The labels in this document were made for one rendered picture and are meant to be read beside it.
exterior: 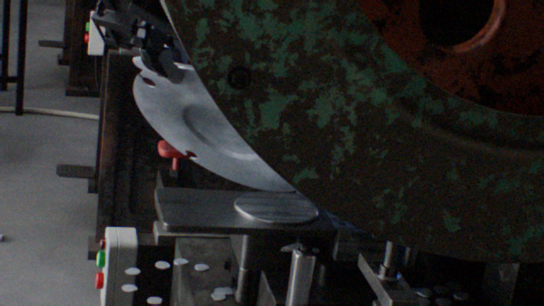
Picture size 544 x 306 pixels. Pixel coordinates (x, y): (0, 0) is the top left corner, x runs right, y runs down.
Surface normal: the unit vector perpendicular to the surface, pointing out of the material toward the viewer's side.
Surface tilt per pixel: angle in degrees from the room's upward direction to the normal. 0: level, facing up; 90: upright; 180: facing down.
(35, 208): 0
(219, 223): 0
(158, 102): 132
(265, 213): 0
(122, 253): 90
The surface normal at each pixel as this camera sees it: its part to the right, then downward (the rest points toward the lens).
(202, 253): 0.12, -0.94
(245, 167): -0.43, 0.79
